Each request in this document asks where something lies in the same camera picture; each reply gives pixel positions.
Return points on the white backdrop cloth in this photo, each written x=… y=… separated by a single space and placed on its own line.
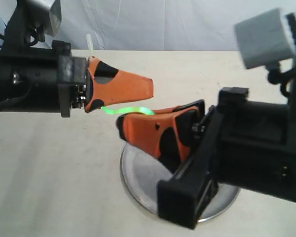
x=188 y=25

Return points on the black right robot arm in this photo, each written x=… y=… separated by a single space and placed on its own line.
x=247 y=144

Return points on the round stainless steel plate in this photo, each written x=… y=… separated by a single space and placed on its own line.
x=140 y=174

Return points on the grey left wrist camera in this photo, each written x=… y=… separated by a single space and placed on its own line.
x=31 y=21

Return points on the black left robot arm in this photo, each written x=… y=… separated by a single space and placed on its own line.
x=38 y=80

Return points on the thin green glow stick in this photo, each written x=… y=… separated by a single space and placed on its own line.
x=128 y=111

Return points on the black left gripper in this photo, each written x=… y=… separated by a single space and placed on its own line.
x=71 y=84

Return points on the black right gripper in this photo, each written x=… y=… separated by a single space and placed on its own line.
x=241 y=146

